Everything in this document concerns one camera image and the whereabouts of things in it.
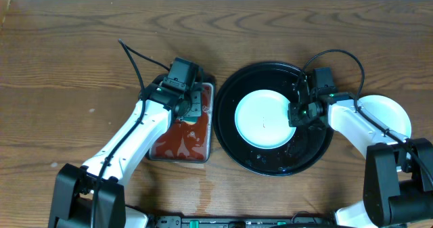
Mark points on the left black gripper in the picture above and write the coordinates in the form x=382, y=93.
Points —
x=195, y=103

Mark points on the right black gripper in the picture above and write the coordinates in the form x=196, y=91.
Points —
x=294, y=120

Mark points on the green yellow sponge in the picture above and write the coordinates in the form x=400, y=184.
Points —
x=190, y=121

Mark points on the pale green plate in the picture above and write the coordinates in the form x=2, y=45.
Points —
x=389, y=112
x=261, y=119

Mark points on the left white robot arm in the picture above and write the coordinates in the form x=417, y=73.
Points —
x=92, y=195

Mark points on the round black tray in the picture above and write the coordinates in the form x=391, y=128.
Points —
x=289, y=158

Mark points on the rectangular tray with red water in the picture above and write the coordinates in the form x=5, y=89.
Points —
x=188, y=143

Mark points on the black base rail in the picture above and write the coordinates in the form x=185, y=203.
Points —
x=213, y=222

